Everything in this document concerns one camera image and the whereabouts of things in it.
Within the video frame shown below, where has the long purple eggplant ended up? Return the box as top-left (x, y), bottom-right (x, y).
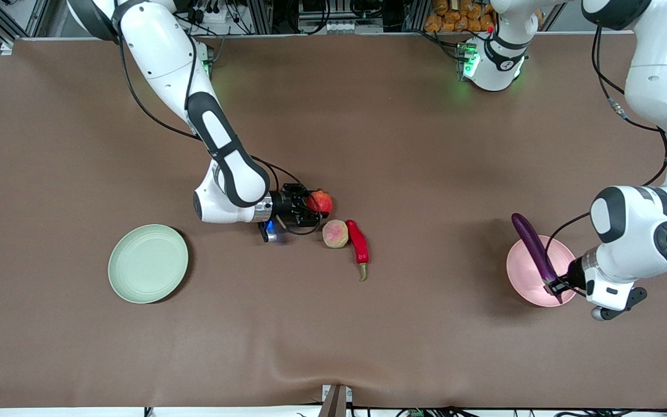
top-left (511, 213), bottom-right (563, 303)

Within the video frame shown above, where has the red pomegranate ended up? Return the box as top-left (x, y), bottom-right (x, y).
top-left (308, 190), bottom-right (334, 214)

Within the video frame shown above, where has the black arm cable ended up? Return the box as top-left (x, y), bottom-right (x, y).
top-left (544, 23), bottom-right (667, 280)
top-left (117, 32), bottom-right (324, 236)

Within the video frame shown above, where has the pink yellow peach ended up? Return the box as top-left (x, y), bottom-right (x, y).
top-left (322, 220), bottom-right (350, 249)

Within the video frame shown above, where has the bag of orange items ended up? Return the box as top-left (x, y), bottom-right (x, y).
top-left (424, 0), bottom-right (497, 34)

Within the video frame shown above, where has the pink plate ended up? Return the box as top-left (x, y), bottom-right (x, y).
top-left (506, 235), bottom-right (578, 308)

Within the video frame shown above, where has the aluminium frame post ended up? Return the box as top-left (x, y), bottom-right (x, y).
top-left (248, 0), bottom-right (274, 35)
top-left (402, 0), bottom-right (431, 33)

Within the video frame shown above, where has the red chili pepper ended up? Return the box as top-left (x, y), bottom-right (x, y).
top-left (345, 219), bottom-right (371, 283)

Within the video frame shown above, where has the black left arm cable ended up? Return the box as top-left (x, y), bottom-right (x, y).
top-left (544, 23), bottom-right (667, 280)

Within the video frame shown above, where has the white power strip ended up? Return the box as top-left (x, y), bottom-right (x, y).
top-left (178, 3), bottom-right (237, 27)

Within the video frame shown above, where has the brown table cloth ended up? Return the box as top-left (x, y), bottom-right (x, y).
top-left (0, 32), bottom-right (667, 409)

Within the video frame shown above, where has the grey metal bracket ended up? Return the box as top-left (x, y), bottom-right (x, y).
top-left (318, 384), bottom-right (353, 417)

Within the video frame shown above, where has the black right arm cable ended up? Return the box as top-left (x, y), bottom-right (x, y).
top-left (117, 32), bottom-right (324, 236)

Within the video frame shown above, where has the light green plate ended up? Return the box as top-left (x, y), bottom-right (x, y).
top-left (108, 224), bottom-right (189, 304)

